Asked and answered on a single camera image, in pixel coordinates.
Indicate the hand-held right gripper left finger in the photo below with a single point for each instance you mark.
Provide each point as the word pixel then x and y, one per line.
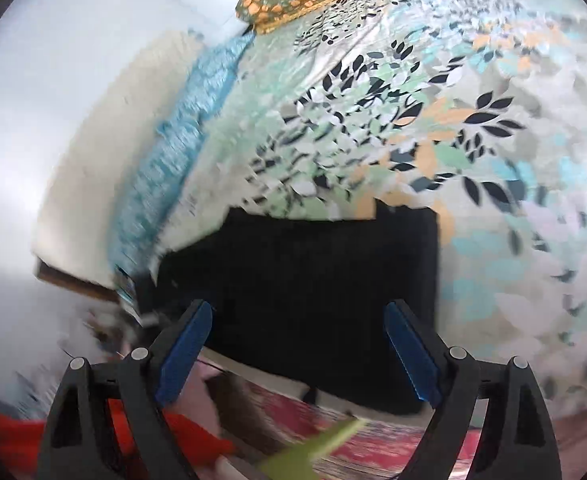
pixel 183 352

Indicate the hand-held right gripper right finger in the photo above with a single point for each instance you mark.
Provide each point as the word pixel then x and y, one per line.
pixel 413 357

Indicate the black pants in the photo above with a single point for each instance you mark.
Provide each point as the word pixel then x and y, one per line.
pixel 298 285

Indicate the patterned red rug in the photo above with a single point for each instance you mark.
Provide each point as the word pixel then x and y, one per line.
pixel 373 440

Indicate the olive green flat object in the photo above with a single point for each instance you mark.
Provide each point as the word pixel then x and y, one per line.
pixel 303 452

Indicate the large blue floral pillow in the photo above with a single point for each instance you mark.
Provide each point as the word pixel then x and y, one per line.
pixel 148 200

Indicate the red fuzzy sweater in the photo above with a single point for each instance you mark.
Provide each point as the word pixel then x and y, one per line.
pixel 13 435

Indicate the cream padded headboard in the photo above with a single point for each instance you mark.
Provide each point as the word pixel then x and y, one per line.
pixel 103 160

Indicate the bed with floral leaf sheet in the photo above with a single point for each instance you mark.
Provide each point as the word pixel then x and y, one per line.
pixel 473 135

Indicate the wooden bed frame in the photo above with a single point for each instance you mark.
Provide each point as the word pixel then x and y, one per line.
pixel 73 280

